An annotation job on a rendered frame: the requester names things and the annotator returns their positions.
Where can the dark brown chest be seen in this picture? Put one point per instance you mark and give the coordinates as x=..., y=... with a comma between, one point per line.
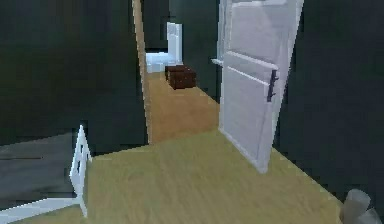
x=181, y=77

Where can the grey rounded object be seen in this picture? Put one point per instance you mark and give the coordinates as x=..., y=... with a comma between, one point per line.
x=358, y=208

